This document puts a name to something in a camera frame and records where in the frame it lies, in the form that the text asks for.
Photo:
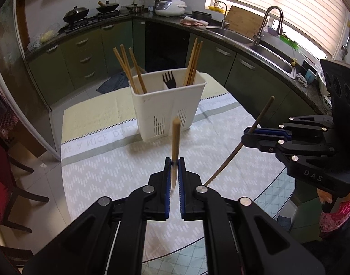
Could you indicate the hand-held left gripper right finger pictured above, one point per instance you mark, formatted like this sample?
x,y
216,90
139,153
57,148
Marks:
x,y
182,194

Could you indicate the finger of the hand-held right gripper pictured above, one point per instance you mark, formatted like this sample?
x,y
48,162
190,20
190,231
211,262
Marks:
x,y
269,132
258,142

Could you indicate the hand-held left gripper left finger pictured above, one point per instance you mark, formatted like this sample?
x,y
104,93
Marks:
x,y
168,194

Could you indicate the wooden chopstick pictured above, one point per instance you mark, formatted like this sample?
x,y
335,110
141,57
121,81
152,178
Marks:
x,y
138,70
191,60
194,63
126,70
176,137
127,60
263,114

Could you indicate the white plastic utensil holder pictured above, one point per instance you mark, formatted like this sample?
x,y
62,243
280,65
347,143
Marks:
x,y
152,106

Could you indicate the person's right forearm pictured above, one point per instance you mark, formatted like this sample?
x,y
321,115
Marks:
x,y
338,217

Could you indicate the blue cup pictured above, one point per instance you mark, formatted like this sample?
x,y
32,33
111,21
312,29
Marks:
x,y
310,76

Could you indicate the grey rag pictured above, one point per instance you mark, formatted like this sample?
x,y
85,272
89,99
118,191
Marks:
x,y
301,79

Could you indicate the hanging steel ladle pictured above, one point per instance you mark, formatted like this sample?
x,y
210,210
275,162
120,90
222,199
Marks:
x,y
346,43

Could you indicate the white and green printed tablecloth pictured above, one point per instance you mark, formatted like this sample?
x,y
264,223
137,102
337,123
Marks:
x,y
106,172

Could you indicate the steel kitchen sink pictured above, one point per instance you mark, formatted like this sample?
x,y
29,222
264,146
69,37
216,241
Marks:
x,y
273,57

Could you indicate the green plastic tray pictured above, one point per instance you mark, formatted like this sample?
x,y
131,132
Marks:
x,y
289,41

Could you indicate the purple sponge holder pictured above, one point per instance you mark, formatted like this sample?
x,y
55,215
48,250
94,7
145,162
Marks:
x,y
273,31

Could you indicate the tall steel faucet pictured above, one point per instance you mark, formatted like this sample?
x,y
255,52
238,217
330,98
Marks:
x,y
261,28

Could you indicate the black plastic fork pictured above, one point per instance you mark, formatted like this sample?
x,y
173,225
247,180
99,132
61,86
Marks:
x,y
169,80

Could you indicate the wooden cutting board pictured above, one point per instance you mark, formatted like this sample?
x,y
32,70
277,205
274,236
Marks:
x,y
246,21

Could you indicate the white window blind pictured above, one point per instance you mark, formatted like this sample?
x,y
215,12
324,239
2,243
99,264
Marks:
x,y
278,5

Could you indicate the blue floor cloth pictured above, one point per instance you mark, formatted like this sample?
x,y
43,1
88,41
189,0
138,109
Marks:
x,y
112,83

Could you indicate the small steel faucet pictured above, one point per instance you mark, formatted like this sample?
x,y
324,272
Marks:
x,y
226,14

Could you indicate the black built-in appliance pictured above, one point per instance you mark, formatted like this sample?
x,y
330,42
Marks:
x,y
166,48

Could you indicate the pink cloth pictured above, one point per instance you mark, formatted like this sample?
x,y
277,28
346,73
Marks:
x,y
193,22

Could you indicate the person's dark clothing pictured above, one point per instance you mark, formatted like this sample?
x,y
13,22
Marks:
x,y
335,252

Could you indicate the black cooking pot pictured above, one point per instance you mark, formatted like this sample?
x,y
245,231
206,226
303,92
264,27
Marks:
x,y
202,15

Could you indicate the yellow dish rack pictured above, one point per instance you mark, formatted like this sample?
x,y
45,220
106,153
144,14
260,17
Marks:
x,y
216,8

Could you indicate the dark stone countertop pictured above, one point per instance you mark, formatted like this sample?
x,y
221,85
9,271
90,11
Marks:
x,y
169,18

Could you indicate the green kitchen cabinets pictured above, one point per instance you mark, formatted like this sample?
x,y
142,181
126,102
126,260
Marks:
x,y
77,71

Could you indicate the white rice cooker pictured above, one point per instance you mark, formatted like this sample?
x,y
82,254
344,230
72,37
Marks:
x,y
170,8

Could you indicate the red cushioned wooden chair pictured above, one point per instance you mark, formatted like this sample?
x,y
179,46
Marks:
x,y
3,183

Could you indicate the sliding glass door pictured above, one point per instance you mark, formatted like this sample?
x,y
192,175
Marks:
x,y
29,91

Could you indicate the small steel pot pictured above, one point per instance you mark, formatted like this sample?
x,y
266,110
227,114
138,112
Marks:
x,y
135,8

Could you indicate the checked hanging apron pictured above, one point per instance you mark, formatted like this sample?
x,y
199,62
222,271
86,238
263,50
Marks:
x,y
3,111

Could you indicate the black gas stove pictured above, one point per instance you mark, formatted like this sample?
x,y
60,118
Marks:
x,y
89,21

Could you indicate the clear plastic bags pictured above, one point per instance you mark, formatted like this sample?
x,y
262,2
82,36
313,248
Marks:
x,y
44,37

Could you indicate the black wok with lid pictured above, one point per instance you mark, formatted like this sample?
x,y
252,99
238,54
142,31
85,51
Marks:
x,y
75,14

